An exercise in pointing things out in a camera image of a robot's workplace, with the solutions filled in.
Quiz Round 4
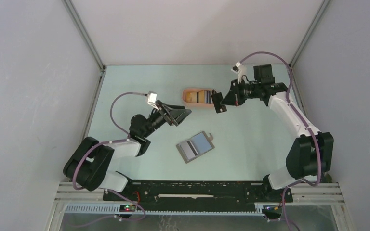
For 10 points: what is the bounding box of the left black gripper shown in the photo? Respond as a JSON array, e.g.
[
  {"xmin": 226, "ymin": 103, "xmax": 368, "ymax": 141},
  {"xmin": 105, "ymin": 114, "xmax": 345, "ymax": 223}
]
[{"xmin": 142, "ymin": 100, "xmax": 191, "ymax": 138}]

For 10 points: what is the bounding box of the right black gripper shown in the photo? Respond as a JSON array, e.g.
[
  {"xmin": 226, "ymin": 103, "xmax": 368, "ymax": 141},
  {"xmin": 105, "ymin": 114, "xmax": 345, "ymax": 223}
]
[{"xmin": 220, "ymin": 78, "xmax": 260, "ymax": 107}]

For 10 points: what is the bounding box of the black card gripper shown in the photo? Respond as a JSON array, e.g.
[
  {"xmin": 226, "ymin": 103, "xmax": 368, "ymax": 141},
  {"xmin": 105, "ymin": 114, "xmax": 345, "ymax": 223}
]
[{"xmin": 211, "ymin": 90, "xmax": 227, "ymax": 113}]

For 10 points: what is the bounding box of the beige leather card holder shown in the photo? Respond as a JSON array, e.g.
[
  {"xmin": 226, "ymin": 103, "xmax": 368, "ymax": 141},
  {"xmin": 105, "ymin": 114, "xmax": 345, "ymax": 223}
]
[{"xmin": 176, "ymin": 131, "xmax": 215, "ymax": 163}]

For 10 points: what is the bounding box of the white magnetic stripe card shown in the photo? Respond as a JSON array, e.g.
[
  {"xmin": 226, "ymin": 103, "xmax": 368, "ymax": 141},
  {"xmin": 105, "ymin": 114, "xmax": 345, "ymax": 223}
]
[{"xmin": 179, "ymin": 140, "xmax": 198, "ymax": 161}]

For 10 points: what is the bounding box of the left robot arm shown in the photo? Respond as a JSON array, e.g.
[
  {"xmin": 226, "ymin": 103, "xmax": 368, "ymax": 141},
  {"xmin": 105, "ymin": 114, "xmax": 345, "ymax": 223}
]
[{"xmin": 63, "ymin": 100, "xmax": 192, "ymax": 201}]

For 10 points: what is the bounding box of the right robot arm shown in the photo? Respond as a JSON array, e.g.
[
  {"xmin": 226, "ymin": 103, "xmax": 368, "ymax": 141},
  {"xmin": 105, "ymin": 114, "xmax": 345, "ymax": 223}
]
[{"xmin": 220, "ymin": 62, "xmax": 334, "ymax": 201}]

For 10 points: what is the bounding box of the yellow VIP card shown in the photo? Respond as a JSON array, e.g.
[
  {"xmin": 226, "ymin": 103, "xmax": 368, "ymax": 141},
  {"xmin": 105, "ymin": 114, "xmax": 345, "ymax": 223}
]
[{"xmin": 185, "ymin": 92, "xmax": 198, "ymax": 103}]

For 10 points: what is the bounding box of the pink oval tray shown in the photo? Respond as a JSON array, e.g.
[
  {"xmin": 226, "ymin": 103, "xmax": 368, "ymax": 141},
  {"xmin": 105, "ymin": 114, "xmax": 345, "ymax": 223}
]
[{"xmin": 182, "ymin": 88, "xmax": 214, "ymax": 108}]

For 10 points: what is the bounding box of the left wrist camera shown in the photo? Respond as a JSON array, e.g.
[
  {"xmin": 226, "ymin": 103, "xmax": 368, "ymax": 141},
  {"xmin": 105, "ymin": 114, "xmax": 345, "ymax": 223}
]
[{"xmin": 147, "ymin": 91, "xmax": 159, "ymax": 110}]

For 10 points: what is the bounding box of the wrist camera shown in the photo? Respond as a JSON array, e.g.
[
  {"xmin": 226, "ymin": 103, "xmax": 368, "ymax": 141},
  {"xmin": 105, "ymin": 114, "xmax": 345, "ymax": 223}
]
[
  {"xmin": 232, "ymin": 62, "xmax": 247, "ymax": 83},
  {"xmin": 147, "ymin": 91, "xmax": 159, "ymax": 110}
]

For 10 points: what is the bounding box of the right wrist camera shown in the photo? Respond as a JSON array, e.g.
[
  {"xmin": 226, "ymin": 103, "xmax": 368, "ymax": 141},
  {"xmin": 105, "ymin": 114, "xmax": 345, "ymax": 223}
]
[{"xmin": 232, "ymin": 62, "xmax": 247, "ymax": 83}]

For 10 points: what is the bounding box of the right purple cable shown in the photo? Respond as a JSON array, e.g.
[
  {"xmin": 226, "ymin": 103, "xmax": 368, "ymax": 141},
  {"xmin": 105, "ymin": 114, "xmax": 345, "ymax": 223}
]
[{"xmin": 239, "ymin": 51, "xmax": 323, "ymax": 231}]

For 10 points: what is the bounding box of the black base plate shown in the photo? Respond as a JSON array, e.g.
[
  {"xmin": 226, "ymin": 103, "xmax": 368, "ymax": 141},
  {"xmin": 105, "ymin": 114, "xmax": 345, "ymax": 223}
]
[{"xmin": 120, "ymin": 180, "xmax": 293, "ymax": 212}]

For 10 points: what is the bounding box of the white cable duct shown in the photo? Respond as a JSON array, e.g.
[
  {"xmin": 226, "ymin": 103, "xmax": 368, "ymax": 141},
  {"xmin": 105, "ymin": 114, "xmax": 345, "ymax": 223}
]
[{"xmin": 64, "ymin": 203, "xmax": 264, "ymax": 216}]

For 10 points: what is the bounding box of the aluminium frame rail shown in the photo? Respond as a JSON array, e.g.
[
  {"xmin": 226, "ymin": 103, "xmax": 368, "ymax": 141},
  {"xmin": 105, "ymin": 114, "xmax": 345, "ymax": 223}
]
[{"xmin": 54, "ymin": 182, "xmax": 345, "ymax": 205}]

